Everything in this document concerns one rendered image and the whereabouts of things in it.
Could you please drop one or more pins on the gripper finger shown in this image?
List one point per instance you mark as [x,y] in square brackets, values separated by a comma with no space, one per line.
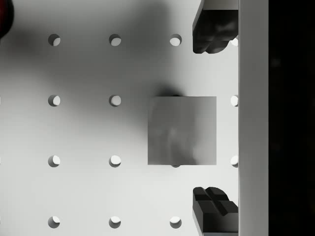
[214,29]
[214,216]

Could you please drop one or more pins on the grey cube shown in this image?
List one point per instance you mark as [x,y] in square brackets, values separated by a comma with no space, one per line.
[182,130]

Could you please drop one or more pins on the red mug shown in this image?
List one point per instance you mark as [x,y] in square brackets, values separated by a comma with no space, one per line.
[4,17]

